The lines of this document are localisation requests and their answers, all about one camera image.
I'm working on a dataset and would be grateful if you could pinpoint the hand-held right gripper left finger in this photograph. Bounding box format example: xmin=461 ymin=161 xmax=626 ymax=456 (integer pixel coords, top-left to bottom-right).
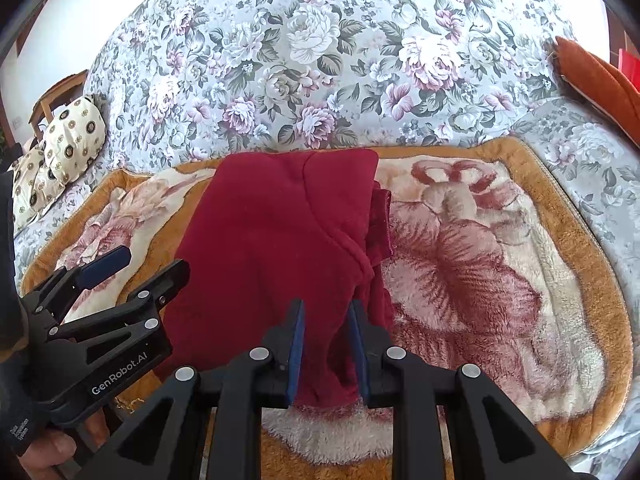
xmin=87 ymin=299 xmax=307 ymax=480

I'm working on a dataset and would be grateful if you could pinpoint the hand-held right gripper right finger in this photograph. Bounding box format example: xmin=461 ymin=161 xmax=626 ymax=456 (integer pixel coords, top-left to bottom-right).
xmin=347 ymin=300 xmax=581 ymax=480

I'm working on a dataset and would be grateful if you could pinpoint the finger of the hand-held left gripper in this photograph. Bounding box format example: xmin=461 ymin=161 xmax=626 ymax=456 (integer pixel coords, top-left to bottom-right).
xmin=36 ymin=245 xmax=132 ymax=322
xmin=49 ymin=259 xmax=191 ymax=342

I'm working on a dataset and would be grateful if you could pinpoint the red fleece sweater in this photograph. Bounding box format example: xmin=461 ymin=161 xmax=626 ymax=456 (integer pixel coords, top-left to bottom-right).
xmin=160 ymin=149 xmax=397 ymax=409

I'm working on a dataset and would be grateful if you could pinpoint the person's left hand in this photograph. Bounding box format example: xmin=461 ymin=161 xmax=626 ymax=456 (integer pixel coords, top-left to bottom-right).
xmin=22 ymin=402 xmax=110 ymax=480

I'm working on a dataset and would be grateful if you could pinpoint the cream medallion print pillow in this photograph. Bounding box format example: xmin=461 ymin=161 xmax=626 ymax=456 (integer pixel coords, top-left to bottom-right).
xmin=43 ymin=95 xmax=109 ymax=184
xmin=11 ymin=144 xmax=50 ymax=235

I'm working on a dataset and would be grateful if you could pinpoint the orange floral plush blanket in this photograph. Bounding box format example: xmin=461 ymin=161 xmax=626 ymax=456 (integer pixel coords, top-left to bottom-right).
xmin=20 ymin=136 xmax=635 ymax=480

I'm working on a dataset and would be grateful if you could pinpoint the wooden chair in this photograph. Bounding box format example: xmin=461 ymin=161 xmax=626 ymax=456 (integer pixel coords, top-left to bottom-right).
xmin=27 ymin=70 xmax=91 ymax=137

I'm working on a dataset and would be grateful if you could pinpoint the floral bed sheet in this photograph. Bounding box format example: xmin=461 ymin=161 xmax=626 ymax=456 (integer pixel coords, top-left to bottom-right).
xmin=12 ymin=0 xmax=640 ymax=466

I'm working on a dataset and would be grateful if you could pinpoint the orange plush cushion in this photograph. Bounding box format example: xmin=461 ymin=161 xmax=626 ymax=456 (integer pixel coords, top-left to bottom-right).
xmin=549 ymin=35 xmax=640 ymax=136

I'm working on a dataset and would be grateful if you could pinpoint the red cloth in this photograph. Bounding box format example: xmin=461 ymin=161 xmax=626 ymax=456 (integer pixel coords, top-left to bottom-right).
xmin=617 ymin=46 xmax=640 ymax=78

